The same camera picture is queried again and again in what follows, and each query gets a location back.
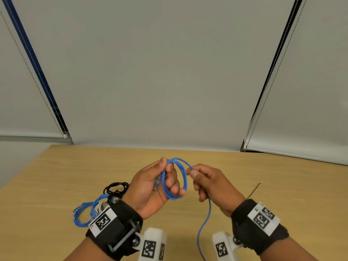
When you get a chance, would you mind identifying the person's left hand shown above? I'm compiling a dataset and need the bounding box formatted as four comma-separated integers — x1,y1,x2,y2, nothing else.
122,157,187,220

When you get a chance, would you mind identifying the person's right hand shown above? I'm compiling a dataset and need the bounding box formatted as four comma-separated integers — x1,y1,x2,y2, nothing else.
186,163,247,218

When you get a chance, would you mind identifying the person's left forearm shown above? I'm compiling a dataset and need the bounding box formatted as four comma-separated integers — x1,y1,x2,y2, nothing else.
64,236,116,261

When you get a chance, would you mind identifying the person's right forearm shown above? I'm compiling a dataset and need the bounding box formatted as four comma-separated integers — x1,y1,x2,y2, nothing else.
260,236,319,261

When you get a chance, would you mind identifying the grey roller blind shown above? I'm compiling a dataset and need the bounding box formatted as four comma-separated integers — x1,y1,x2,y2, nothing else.
11,0,297,152
245,0,348,166

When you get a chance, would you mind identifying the black cable coil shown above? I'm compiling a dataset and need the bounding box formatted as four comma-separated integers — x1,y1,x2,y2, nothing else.
103,182,130,200

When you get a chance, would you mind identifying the black cable tie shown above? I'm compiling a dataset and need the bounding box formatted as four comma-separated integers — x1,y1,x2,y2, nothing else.
247,183,261,200

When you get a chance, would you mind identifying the white cable bundle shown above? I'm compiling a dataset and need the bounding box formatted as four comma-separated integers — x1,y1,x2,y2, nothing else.
94,198,120,215

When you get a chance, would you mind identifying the black left wrist strap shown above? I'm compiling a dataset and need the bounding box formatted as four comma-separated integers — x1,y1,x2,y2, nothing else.
86,200,144,261

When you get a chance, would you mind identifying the black wrist strap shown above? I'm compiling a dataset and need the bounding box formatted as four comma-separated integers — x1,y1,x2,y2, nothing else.
231,199,289,256
86,200,144,261

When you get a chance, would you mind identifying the black right wrist strap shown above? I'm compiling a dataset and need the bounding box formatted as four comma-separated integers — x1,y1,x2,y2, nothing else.
231,199,289,256

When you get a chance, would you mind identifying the blue cable bundle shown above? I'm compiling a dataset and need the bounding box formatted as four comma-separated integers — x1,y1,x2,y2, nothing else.
72,194,115,228

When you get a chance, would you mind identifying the blind bead chain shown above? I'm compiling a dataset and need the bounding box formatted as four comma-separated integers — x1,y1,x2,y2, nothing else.
242,0,309,152
0,9,74,146

